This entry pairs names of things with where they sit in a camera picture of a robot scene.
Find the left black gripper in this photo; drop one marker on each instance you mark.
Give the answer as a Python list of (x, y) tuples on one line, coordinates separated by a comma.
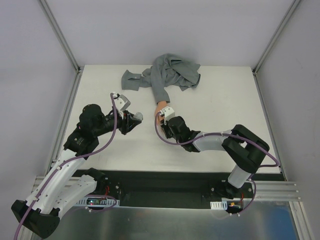
[(125, 123)]

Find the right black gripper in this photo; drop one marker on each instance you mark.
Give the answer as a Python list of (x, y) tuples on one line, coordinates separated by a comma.
[(165, 127)]

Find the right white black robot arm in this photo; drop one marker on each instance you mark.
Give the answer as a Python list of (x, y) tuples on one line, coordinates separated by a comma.
[(245, 148)]

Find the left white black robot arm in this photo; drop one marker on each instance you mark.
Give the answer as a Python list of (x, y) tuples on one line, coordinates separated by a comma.
[(43, 210)]

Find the mannequin hand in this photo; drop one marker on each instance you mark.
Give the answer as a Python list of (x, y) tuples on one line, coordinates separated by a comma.
[(159, 107)]

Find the grey crumpled shirt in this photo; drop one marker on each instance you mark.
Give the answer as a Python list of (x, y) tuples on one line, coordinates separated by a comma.
[(166, 70)]

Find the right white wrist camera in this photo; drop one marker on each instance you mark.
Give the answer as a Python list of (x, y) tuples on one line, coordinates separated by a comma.
[(167, 113)]

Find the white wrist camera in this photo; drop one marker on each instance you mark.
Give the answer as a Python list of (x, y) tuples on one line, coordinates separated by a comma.
[(167, 113), (121, 103)]

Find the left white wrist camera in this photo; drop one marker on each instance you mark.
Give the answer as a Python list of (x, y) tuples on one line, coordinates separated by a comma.
[(121, 103)]

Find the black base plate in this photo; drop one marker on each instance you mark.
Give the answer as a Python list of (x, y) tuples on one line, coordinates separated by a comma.
[(152, 189)]

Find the left aluminium frame post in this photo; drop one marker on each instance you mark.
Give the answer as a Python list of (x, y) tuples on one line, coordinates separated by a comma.
[(59, 34)]

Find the aluminium frame post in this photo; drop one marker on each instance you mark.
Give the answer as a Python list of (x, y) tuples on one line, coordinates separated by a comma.
[(279, 30), (59, 34)]

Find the right aluminium frame post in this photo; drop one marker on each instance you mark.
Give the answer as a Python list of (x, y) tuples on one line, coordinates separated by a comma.
[(279, 30)]

